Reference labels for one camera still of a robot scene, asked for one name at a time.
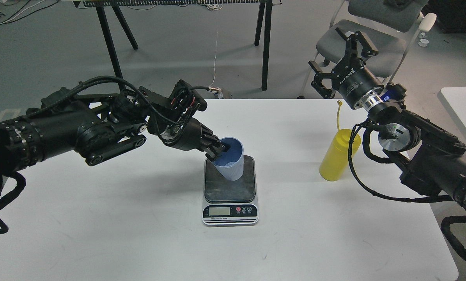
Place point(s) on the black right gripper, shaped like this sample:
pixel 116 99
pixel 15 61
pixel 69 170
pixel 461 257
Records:
pixel 350 77

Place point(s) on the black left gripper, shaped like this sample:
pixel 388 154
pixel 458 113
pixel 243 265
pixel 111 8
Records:
pixel 194 135

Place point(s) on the blue ribbed plastic cup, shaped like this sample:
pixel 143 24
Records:
pixel 231 162

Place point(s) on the yellow squeeze seasoning bottle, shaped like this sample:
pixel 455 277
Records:
pixel 336 157

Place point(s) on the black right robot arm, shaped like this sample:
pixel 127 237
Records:
pixel 431 159

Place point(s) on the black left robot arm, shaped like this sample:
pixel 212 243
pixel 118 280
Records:
pixel 100 119

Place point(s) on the digital kitchen scale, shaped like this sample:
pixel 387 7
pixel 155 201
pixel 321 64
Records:
pixel 230 202

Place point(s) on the white power adapter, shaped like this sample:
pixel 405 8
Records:
pixel 220 93

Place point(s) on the grey office chair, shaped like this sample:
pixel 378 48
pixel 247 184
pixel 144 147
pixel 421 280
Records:
pixel 391 26

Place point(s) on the small white floor caps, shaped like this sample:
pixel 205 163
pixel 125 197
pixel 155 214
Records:
pixel 423 41

